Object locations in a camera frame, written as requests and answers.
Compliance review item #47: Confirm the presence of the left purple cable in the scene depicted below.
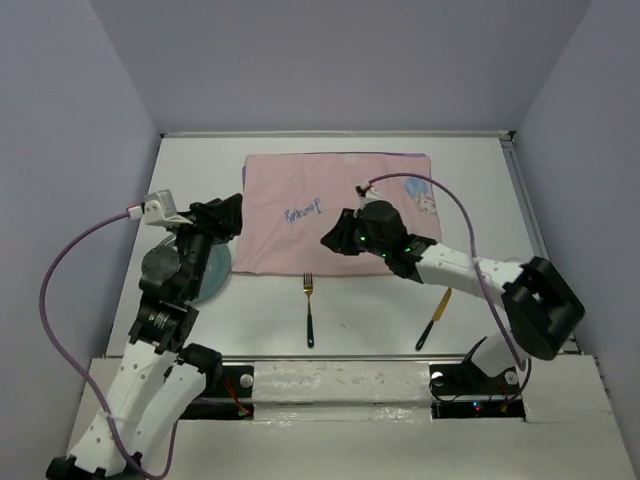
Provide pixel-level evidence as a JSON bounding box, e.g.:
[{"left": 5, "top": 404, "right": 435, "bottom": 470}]
[{"left": 38, "top": 209, "right": 177, "bottom": 480}]

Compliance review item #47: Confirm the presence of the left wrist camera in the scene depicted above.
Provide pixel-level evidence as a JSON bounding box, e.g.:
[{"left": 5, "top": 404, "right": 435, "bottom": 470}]
[{"left": 127, "top": 189, "right": 192, "bottom": 228}]

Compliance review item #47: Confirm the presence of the pink cloth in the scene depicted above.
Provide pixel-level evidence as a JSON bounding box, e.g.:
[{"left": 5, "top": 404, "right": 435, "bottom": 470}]
[{"left": 232, "top": 152, "right": 442, "bottom": 277}]

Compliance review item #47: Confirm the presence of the gold fork green handle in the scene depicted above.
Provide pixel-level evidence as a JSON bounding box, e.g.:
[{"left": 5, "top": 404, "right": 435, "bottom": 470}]
[{"left": 303, "top": 272, "right": 315, "bottom": 348}]

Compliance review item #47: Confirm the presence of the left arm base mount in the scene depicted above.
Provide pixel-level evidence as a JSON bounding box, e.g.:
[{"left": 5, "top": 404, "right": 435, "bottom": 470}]
[{"left": 180, "top": 364, "right": 255, "bottom": 421}]

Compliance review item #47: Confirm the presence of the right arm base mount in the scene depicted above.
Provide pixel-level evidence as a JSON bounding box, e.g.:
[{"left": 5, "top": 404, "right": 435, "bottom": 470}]
[{"left": 429, "top": 364, "right": 526, "bottom": 420}]

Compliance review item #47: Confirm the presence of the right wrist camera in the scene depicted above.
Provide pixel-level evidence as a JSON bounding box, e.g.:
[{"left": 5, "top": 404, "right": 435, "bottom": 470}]
[{"left": 355, "top": 182, "right": 384, "bottom": 210}]

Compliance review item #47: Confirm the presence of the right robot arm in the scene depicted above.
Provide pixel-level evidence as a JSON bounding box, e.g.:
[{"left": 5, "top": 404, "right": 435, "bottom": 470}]
[{"left": 320, "top": 200, "right": 586, "bottom": 392}]

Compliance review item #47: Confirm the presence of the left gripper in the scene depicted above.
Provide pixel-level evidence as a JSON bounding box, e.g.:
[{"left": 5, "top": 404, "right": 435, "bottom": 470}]
[{"left": 168, "top": 192, "right": 244, "bottom": 298}]

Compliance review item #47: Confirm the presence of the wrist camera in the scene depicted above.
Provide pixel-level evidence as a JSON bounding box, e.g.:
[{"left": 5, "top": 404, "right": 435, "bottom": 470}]
[
  {"left": 127, "top": 189, "right": 192, "bottom": 228},
  {"left": 355, "top": 182, "right": 384, "bottom": 210}
]

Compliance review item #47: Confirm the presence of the teal plate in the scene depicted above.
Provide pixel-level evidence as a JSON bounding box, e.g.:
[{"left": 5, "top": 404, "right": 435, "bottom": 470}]
[{"left": 139, "top": 235, "right": 231, "bottom": 307}]

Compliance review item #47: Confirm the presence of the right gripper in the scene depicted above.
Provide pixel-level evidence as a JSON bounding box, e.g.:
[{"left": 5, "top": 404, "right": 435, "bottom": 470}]
[{"left": 322, "top": 205, "right": 391, "bottom": 257}]

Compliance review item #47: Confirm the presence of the gold knife green handle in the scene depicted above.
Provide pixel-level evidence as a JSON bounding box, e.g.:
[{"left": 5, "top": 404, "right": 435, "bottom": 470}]
[{"left": 415, "top": 288, "right": 452, "bottom": 351}]

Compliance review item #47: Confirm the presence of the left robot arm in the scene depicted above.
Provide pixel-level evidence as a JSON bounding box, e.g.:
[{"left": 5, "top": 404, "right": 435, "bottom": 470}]
[{"left": 39, "top": 190, "right": 243, "bottom": 479}]

